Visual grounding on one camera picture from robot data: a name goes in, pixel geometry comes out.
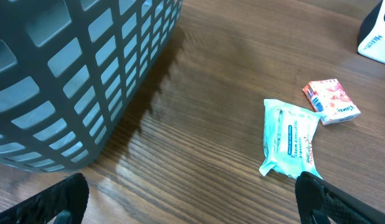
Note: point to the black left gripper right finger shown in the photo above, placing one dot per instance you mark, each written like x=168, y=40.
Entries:
x=320, y=202

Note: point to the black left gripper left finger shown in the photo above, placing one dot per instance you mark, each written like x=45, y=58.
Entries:
x=64, y=202

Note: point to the teal white tissue pack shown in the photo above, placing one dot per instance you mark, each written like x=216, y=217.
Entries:
x=288, y=135

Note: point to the small red white box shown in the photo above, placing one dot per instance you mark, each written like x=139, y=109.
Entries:
x=329, y=98

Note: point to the white barcode scanner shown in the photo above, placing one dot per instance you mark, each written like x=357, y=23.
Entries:
x=371, y=37

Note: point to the grey plastic mesh basket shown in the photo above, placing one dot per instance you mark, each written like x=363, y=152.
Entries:
x=68, y=70

